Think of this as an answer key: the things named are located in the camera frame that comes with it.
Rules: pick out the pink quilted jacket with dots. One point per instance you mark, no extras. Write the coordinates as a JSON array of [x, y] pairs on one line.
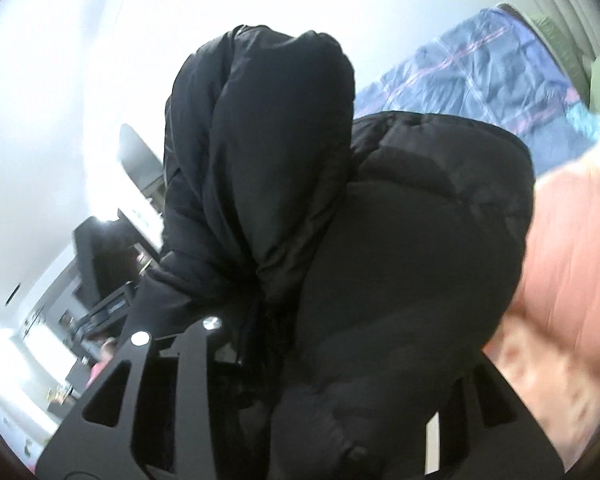
[[570, 240]]

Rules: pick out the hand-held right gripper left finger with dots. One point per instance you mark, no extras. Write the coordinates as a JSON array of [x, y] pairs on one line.
[[195, 360]]

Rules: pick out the green quilted cushion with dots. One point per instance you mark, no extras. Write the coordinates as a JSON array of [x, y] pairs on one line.
[[560, 42]]

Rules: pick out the pink fluffy blanket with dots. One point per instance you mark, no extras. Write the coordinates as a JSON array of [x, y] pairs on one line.
[[545, 385]]

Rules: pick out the black puffer jacket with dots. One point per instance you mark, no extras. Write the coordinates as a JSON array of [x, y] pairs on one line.
[[330, 260]]

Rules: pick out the dark furniture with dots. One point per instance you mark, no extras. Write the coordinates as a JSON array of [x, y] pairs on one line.
[[105, 270]]

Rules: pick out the blue plaid bed sheet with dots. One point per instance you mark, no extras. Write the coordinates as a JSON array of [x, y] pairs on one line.
[[455, 80]]

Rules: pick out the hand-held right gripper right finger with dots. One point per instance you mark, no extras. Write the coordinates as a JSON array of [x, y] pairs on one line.
[[535, 452]]

